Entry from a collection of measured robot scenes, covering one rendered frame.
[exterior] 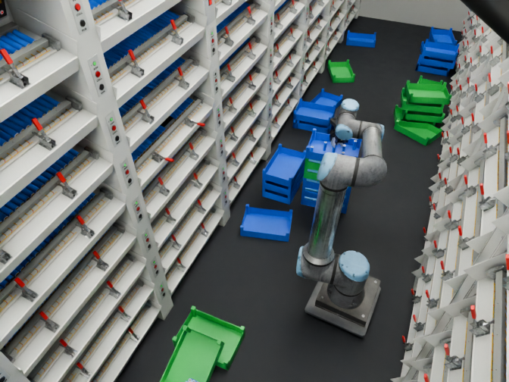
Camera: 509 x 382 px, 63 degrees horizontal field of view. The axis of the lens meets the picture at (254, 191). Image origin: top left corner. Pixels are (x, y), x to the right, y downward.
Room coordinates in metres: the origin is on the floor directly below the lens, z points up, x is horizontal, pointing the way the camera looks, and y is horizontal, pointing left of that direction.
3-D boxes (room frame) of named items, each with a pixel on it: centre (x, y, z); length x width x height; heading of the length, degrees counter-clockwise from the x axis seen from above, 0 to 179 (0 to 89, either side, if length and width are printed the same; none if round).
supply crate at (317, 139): (1.96, -0.48, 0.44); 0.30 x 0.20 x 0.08; 72
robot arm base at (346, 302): (1.17, -0.47, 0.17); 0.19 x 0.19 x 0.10
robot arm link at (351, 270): (1.16, -0.46, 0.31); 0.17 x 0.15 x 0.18; 74
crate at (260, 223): (1.72, -0.08, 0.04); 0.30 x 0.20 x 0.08; 80
